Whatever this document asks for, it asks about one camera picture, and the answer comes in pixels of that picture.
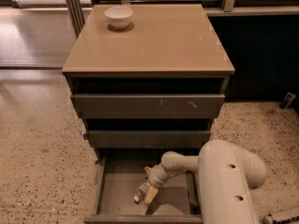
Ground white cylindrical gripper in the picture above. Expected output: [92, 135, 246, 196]
[144, 163, 184, 204]

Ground clear plastic water bottle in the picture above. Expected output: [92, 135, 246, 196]
[134, 178, 151, 204]

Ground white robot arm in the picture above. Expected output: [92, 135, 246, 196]
[145, 140, 267, 224]

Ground open bottom grey drawer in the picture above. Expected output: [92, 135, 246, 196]
[83, 148, 204, 224]

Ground middle grey drawer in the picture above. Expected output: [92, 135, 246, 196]
[86, 131, 211, 148]

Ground top grey drawer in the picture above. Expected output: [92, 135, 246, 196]
[71, 94, 224, 119]

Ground grey drawer cabinet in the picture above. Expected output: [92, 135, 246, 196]
[61, 4, 235, 224]

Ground grey power strip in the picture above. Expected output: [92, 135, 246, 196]
[263, 207, 299, 224]

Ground white ceramic bowl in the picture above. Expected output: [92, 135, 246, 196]
[105, 6, 134, 30]

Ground small grey floor bracket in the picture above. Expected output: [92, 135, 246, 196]
[279, 92, 296, 109]

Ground metal window frame post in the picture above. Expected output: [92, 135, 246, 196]
[65, 0, 85, 37]

